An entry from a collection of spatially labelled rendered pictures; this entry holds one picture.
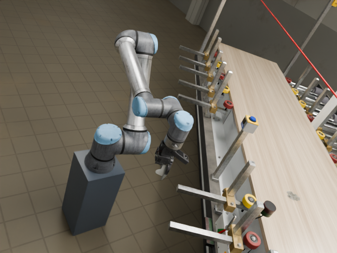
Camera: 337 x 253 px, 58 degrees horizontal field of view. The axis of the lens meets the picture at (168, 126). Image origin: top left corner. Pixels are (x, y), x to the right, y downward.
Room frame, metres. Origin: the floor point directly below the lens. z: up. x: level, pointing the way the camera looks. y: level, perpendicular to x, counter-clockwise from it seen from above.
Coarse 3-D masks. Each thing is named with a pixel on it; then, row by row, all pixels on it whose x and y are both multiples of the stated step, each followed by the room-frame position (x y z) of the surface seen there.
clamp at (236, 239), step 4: (232, 224) 1.08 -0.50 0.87; (232, 228) 1.05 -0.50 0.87; (228, 232) 1.05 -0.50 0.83; (232, 232) 1.03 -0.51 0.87; (232, 236) 1.01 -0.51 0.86; (236, 236) 1.01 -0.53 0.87; (240, 236) 1.02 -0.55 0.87; (232, 240) 0.99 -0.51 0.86; (236, 240) 0.99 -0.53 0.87; (240, 240) 1.00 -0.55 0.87; (232, 244) 0.97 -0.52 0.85; (236, 244) 0.97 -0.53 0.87; (232, 248) 0.95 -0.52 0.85; (236, 248) 0.95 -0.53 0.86; (240, 248) 0.95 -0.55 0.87; (232, 252) 0.95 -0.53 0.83; (236, 252) 0.95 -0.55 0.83; (240, 252) 0.96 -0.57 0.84
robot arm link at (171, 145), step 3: (165, 138) 1.11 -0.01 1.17; (165, 141) 1.11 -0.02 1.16; (168, 141) 1.10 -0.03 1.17; (171, 141) 1.09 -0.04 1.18; (165, 144) 1.10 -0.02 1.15; (168, 144) 1.09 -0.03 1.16; (171, 144) 1.09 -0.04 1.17; (174, 144) 1.09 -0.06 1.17; (177, 144) 1.10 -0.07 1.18; (180, 144) 1.10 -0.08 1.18; (168, 147) 1.09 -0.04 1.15; (171, 147) 1.09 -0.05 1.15; (174, 147) 1.09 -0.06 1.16; (177, 147) 1.10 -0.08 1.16; (180, 147) 1.11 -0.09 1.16
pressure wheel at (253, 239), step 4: (248, 232) 1.03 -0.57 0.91; (252, 232) 1.05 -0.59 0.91; (244, 236) 1.02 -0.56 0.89; (248, 236) 1.01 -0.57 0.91; (252, 236) 1.02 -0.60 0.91; (256, 236) 1.03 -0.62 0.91; (244, 240) 1.00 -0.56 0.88; (248, 240) 0.99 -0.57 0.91; (252, 240) 1.00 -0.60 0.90; (256, 240) 1.01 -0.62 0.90; (260, 240) 1.02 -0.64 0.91; (248, 244) 0.98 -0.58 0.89; (252, 244) 0.98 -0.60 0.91; (256, 244) 0.98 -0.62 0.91; (252, 248) 0.98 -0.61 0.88
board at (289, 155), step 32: (256, 64) 3.43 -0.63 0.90; (256, 96) 2.60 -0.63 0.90; (288, 96) 2.93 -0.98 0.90; (288, 128) 2.28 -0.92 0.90; (256, 160) 1.65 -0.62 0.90; (288, 160) 1.82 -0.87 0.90; (320, 160) 2.00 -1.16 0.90; (256, 192) 1.35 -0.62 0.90; (320, 192) 1.62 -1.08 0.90; (288, 224) 1.21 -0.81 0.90; (320, 224) 1.32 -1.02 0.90
